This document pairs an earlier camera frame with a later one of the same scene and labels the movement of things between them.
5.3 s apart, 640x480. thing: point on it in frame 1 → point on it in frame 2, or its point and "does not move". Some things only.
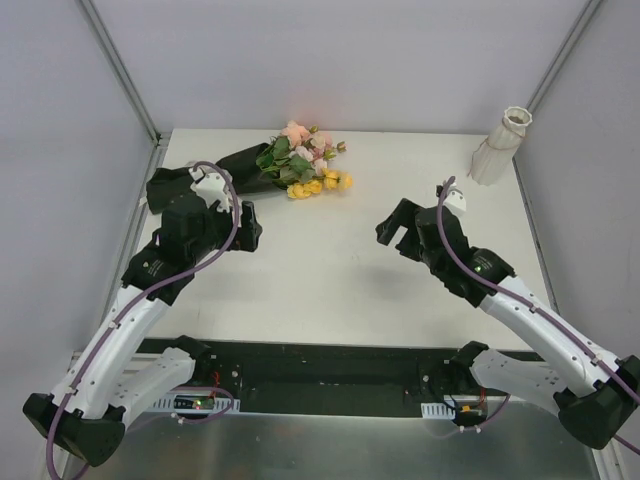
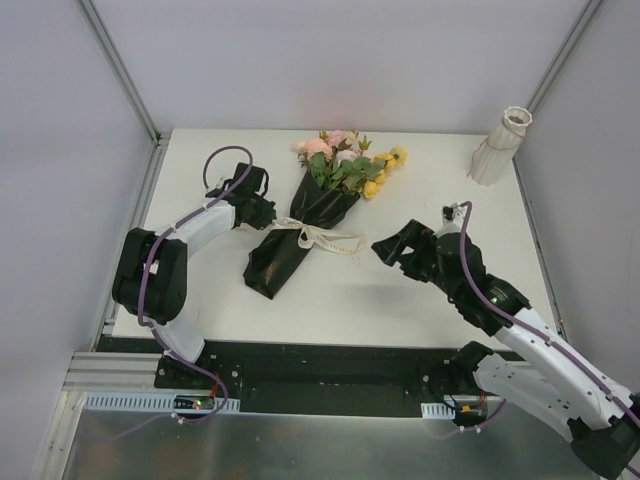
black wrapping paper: (243, 168) → (274, 262)
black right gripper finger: (404, 215) → (413, 234)
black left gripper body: (248, 226) → (261, 212)
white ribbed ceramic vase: (493, 155) does not move
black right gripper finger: (410, 245) → (417, 265)
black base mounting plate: (317, 379) does not move
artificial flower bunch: (295, 160) → (343, 160)
